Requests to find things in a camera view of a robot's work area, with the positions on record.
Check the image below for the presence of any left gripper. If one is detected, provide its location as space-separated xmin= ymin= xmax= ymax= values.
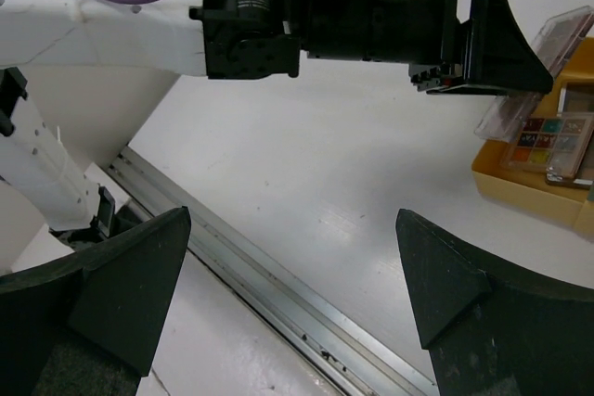
xmin=278 ymin=0 xmax=553 ymax=96

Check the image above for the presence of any colourful square eyeshadow palette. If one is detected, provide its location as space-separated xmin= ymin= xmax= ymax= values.
xmin=499 ymin=111 xmax=594 ymax=180

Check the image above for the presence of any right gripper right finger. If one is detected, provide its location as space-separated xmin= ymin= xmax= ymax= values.
xmin=395 ymin=209 xmax=593 ymax=395

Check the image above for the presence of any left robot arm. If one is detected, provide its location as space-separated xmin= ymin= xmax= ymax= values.
xmin=1 ymin=0 xmax=553 ymax=249

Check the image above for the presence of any nude eyeshadow palette vertical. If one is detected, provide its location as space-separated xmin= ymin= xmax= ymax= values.
xmin=474 ymin=6 xmax=593 ymax=142

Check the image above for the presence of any brown eyeshadow palette horizontal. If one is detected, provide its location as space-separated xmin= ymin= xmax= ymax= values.
xmin=546 ymin=81 xmax=593 ymax=189

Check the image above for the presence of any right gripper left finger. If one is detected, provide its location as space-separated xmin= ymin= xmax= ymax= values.
xmin=1 ymin=207 xmax=191 ymax=395

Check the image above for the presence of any aluminium front rail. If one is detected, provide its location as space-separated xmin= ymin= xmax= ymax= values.
xmin=108 ymin=147 xmax=439 ymax=395

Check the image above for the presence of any yellow bottom drawer unit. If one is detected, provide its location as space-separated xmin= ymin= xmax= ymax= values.
xmin=471 ymin=37 xmax=593 ymax=240

